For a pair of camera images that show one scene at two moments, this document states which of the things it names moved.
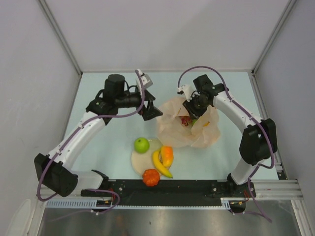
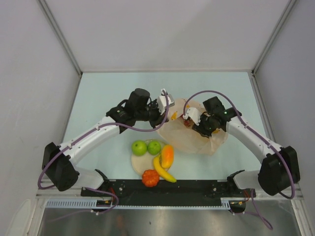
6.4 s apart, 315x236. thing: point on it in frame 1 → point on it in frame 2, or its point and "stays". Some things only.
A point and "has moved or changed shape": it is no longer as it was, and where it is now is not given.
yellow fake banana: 155,156 has moved or changed shape
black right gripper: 194,113 → 200,129
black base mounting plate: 168,192 stays
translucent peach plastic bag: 178,128 has moved or changed shape
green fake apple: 194,121 has moved or changed shape
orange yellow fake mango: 167,155 stays
